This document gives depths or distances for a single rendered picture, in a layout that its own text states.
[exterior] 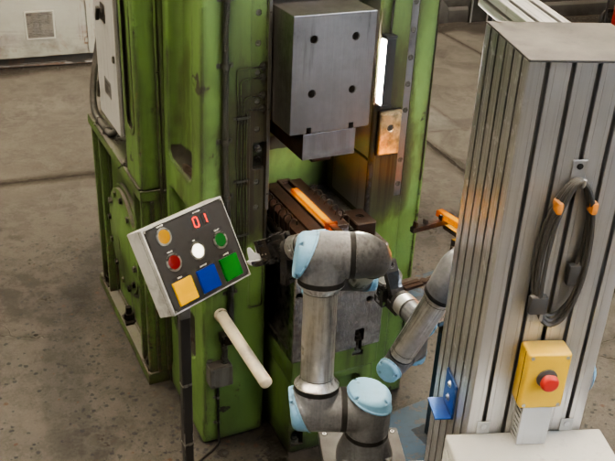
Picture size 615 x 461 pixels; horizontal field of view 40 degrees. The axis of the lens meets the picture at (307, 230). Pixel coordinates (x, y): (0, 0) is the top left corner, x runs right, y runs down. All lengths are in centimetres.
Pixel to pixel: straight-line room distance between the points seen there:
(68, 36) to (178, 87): 493
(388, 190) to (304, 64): 75
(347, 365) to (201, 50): 136
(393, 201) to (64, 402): 166
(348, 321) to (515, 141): 185
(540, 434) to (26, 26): 676
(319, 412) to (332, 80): 116
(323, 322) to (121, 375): 201
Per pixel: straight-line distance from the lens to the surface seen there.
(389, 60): 306
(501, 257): 162
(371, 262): 204
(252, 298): 326
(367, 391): 221
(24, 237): 518
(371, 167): 322
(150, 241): 261
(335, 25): 279
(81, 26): 809
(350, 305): 322
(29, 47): 808
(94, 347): 418
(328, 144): 292
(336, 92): 286
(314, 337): 211
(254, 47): 285
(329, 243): 202
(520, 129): 151
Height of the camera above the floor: 243
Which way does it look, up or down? 28 degrees down
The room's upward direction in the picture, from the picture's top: 3 degrees clockwise
